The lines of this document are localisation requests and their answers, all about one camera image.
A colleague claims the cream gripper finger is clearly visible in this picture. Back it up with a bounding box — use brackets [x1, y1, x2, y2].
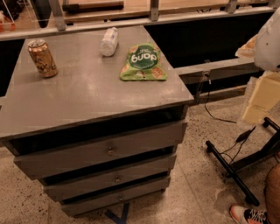
[241, 73, 280, 124]
[235, 34, 257, 58]

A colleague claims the green rice chip bag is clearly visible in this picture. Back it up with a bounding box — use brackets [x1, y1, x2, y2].
[120, 43, 167, 81]

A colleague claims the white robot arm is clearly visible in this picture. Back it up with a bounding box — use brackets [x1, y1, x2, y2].
[235, 8, 280, 124]

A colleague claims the orange soda can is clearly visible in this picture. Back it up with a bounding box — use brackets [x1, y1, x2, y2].
[28, 38, 58, 78]

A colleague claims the black metal stand base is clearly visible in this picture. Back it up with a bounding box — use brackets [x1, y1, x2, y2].
[206, 117, 280, 207]

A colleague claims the person's leg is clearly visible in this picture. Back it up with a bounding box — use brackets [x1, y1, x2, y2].
[265, 164, 280, 224]

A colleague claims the person's sneaker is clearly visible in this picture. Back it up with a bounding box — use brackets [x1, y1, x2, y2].
[229, 206, 270, 224]

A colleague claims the middle grey drawer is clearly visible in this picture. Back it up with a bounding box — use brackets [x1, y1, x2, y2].
[44, 153, 176, 201]

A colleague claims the grey drawer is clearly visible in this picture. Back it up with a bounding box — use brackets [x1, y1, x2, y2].
[14, 120, 186, 179]
[61, 176, 170, 216]
[44, 153, 176, 201]

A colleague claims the clear plastic water bottle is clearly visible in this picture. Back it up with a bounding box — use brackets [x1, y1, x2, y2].
[100, 27, 118, 57]

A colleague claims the top grey drawer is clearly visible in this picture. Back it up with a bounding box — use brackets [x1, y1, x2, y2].
[14, 120, 186, 179]

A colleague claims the grey drawer cabinet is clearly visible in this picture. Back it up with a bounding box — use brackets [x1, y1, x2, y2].
[0, 26, 192, 206]

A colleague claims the blue tape cross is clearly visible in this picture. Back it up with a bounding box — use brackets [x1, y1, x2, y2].
[104, 202, 130, 224]

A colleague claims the bottom grey drawer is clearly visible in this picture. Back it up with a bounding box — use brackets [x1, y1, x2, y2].
[61, 176, 170, 216]

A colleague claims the black cable on floor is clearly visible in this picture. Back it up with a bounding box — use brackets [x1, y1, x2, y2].
[203, 73, 257, 165]

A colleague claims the metal railing frame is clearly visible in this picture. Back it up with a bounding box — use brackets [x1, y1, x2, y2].
[0, 0, 279, 41]

